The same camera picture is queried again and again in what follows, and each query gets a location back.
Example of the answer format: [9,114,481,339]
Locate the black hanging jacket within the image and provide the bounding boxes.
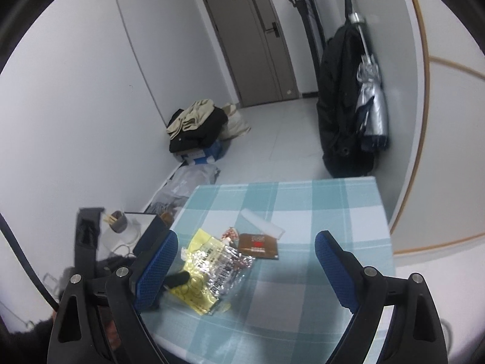
[316,26,380,178]

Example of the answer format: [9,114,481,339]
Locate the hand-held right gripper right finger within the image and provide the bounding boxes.
[314,230,450,364]

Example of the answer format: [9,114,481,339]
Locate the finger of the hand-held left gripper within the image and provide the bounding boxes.
[164,270,191,289]

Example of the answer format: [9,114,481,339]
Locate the brown snack packet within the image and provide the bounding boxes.
[237,232,280,260]

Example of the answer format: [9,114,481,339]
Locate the beige garment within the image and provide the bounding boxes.
[167,99,215,141]

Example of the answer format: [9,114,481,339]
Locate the dark metal door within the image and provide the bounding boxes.
[284,0,327,95]

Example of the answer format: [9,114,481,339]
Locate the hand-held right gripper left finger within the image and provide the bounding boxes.
[47,231,179,364]

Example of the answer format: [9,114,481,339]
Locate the yellow plastic wrapper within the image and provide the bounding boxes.
[169,228,228,315]

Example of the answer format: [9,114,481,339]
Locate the blue checked tablecloth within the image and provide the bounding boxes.
[138,177,396,364]

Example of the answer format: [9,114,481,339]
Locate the person's left forearm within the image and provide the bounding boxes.
[8,313,55,364]

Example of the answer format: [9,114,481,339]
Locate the blue cardboard box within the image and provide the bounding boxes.
[178,140,222,165]

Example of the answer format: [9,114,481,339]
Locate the silver foil wrapper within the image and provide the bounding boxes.
[182,244,255,313]

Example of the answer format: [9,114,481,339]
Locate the navy and white box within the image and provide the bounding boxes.
[124,211,169,254]

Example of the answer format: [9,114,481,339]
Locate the white wardrobe with wood trim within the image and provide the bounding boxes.
[390,0,485,258]

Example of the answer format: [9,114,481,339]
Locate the black cable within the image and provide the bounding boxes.
[0,212,57,309]

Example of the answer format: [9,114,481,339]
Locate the beige tote bag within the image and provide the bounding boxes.
[220,103,253,141]

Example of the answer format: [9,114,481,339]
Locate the silver folded umbrella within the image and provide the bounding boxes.
[349,12,390,151]

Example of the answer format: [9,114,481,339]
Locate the grey door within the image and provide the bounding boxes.
[199,0,298,109]

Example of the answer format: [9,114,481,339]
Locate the clear plastic bag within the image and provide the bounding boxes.
[152,165,220,215]

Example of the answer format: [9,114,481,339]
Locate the grey cup of wooden sticks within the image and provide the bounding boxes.
[103,210,127,233]

